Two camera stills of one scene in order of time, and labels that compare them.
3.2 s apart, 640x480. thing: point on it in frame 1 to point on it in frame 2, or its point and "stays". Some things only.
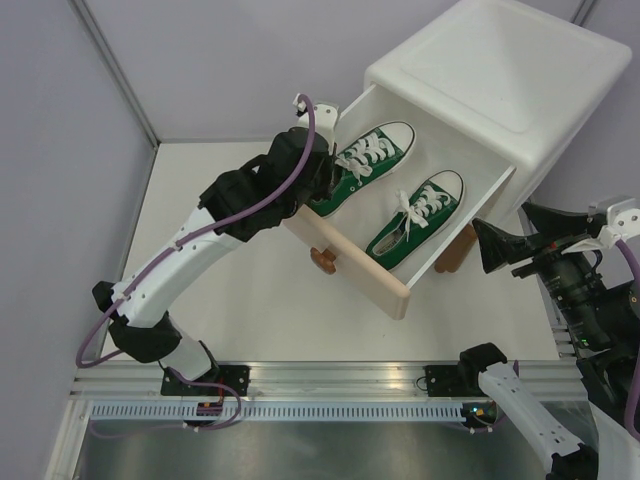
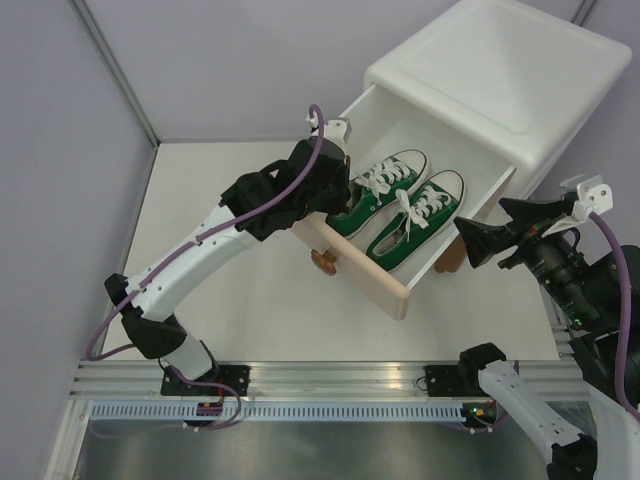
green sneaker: x=430 y=205 stays
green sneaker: x=362 y=160 to x=382 y=186
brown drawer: x=457 y=250 stays
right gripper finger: x=547 y=220 to x=527 y=210
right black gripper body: x=576 y=280 stays
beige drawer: x=344 y=237 stays
